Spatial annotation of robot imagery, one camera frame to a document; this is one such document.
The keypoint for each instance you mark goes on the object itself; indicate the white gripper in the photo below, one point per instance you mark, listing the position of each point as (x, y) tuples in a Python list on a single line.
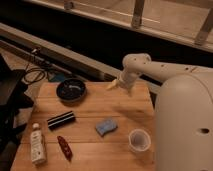
[(125, 80)]

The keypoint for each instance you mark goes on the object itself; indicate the black striped eraser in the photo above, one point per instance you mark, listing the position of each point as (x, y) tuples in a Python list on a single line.
[(60, 120)]

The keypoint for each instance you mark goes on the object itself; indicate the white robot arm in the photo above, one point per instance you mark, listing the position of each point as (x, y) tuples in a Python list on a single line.
[(183, 111)]

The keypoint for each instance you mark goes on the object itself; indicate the dark ceramic bowl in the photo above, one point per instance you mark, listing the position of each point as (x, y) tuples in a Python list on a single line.
[(71, 89)]

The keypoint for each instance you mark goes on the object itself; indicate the blue sponge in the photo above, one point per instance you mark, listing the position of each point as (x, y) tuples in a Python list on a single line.
[(105, 126)]

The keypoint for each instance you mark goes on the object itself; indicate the wooden board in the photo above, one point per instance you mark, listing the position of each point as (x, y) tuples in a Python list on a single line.
[(90, 151)]

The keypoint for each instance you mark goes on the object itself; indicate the red pocket knife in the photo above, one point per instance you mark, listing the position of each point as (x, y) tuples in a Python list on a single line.
[(65, 148)]

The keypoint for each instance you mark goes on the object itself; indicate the white glue bottle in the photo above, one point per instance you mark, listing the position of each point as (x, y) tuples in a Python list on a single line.
[(37, 145)]

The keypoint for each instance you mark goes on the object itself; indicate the black chair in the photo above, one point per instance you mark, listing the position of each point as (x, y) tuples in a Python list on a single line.
[(12, 98)]

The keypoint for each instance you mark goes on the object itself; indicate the metal rail frame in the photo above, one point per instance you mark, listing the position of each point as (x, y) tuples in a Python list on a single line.
[(83, 61)]

